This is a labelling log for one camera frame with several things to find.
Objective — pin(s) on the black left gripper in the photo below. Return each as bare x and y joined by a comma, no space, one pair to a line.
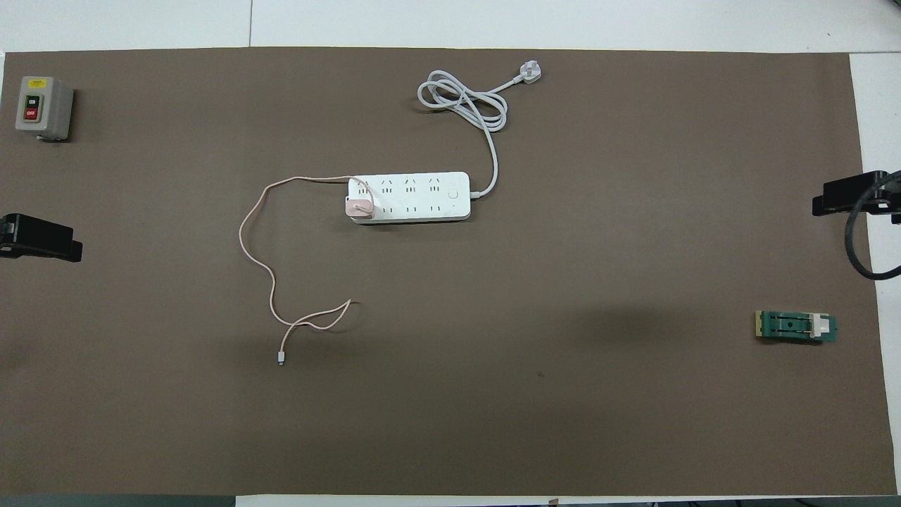
7,236

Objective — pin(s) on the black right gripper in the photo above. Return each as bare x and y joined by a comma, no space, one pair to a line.
890,197

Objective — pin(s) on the pink wall charger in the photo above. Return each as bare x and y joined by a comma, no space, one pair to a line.
361,207

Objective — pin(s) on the white three-pin plug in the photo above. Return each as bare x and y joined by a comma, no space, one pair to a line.
531,72

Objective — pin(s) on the white power strip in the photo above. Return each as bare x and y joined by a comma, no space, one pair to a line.
422,197

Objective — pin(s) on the brown table mat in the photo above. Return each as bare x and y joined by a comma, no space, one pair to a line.
493,387

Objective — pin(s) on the grey on-off switch box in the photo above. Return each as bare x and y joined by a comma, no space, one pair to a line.
42,105

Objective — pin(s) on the green knife switch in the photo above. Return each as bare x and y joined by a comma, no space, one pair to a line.
788,326

